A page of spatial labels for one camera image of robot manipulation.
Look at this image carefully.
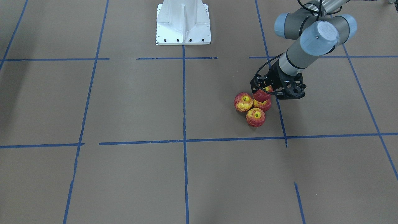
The near red yellow apple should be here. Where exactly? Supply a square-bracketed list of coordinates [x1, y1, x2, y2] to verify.
[253, 98, 272, 112]

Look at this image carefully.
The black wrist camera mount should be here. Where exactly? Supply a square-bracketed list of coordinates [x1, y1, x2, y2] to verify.
[276, 80, 307, 100]

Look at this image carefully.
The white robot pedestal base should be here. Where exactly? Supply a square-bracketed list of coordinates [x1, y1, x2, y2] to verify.
[155, 0, 212, 45]

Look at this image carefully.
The far red yellow apple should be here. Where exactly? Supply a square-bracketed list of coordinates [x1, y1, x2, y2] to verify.
[246, 108, 266, 128]

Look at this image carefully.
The lone red yellow apple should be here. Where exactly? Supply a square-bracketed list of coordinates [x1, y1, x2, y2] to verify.
[253, 86, 274, 102]

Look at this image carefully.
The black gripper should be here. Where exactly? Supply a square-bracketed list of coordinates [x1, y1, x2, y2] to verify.
[251, 65, 303, 94]

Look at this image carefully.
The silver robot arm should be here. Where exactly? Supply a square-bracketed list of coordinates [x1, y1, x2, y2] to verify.
[250, 0, 357, 99]

